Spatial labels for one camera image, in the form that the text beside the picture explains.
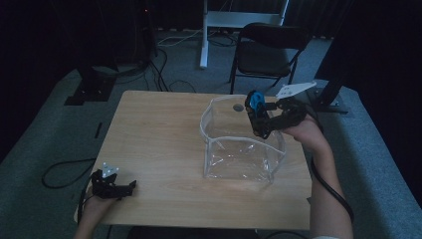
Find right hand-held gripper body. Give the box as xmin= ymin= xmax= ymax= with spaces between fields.
xmin=275 ymin=81 xmax=318 ymax=131

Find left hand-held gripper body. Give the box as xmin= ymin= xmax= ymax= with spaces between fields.
xmin=90 ymin=161 xmax=124 ymax=201

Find clear plastic zip bag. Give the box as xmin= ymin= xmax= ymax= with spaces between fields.
xmin=199 ymin=94 xmax=288 ymax=184

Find person's left hand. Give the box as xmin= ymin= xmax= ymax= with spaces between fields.
xmin=81 ymin=194 xmax=119 ymax=222

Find person's right hand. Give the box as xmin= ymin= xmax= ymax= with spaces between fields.
xmin=282 ymin=114 xmax=329 ymax=154

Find black metal stand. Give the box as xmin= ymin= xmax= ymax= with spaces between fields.
xmin=64 ymin=64 xmax=117 ymax=107
xmin=305 ymin=29 xmax=350 ymax=115

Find black folding chair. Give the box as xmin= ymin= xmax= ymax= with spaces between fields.
xmin=228 ymin=22 xmax=314 ymax=98

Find black equipment tower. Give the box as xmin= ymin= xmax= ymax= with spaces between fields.
xmin=130 ymin=0 xmax=158 ymax=66

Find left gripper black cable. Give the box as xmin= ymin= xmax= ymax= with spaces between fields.
xmin=77 ymin=177 xmax=96 ymax=224

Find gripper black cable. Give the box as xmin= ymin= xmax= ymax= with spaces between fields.
xmin=303 ymin=104 xmax=355 ymax=224
xmin=77 ymin=177 xmax=96 ymax=224

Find black cable loop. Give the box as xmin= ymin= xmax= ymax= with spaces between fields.
xmin=41 ymin=157 xmax=98 ymax=190

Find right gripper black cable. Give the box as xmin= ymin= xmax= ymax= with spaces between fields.
xmin=303 ymin=104 xmax=355 ymax=224

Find white desk frame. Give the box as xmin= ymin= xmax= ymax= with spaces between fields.
xmin=199 ymin=0 xmax=291 ymax=70

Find black floor cables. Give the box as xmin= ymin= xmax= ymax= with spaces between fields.
xmin=115 ymin=46 xmax=197 ymax=94

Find white floor cable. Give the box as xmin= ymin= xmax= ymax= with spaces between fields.
xmin=156 ymin=28 xmax=204 ymax=47

